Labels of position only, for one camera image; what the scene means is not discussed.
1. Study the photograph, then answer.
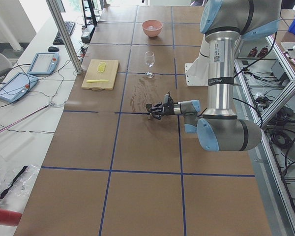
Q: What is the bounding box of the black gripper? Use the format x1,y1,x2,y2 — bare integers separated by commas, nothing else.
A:
147,102,180,120

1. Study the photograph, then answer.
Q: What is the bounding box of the steel double jigger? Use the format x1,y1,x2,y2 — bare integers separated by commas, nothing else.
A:
146,103,153,120

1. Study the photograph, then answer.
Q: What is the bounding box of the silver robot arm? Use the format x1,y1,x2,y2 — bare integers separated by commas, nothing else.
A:
146,0,282,151

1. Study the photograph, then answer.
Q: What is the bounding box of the clear wine glass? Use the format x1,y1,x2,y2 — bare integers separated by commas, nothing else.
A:
145,51,155,78

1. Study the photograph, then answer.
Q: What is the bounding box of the pink ice bowl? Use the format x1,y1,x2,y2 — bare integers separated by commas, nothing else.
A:
142,20,163,37

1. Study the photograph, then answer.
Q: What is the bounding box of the heap of ice cubes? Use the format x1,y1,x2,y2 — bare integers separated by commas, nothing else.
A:
147,26,157,30

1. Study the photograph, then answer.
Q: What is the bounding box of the bamboo cutting board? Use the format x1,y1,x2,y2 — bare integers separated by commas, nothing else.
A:
81,59,119,90

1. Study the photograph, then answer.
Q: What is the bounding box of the lemon slice nearest knife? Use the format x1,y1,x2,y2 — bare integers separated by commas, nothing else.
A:
97,66,105,73

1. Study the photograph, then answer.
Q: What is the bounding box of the yellow plastic knife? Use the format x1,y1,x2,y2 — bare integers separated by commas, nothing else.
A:
86,79,109,83

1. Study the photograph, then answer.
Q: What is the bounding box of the black power box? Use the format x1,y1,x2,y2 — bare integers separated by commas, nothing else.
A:
81,25,95,44

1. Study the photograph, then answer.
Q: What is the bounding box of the pink thin rod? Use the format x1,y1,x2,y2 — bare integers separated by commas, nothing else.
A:
0,103,51,133

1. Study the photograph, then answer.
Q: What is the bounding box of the black keyboard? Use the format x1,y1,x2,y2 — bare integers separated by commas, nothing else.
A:
53,21,76,45

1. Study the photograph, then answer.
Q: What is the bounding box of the black computer mouse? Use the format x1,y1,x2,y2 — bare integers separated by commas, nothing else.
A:
48,46,59,52

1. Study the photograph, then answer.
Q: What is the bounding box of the far blue teach pendant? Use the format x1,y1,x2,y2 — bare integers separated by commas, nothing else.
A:
28,52,59,76

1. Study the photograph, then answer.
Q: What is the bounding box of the blue teach pendant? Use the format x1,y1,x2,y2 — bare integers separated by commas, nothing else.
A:
28,52,59,76
0,72,38,103

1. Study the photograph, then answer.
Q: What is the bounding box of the near blue teach pendant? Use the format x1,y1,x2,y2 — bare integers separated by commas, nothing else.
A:
0,72,38,103

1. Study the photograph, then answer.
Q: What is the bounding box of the clear plastic bag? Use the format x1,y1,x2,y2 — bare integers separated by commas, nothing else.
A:
0,165,40,201

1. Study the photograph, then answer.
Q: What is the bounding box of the red fire extinguisher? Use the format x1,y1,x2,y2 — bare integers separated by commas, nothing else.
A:
0,208,22,226

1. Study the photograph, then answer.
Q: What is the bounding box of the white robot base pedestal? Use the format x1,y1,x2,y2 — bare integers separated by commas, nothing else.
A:
185,37,209,86

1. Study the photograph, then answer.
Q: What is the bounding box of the aluminium frame post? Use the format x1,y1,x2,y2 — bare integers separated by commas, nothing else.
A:
46,0,83,75

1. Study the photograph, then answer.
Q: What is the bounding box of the black strap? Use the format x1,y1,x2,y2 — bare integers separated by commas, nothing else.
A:
0,165,29,205

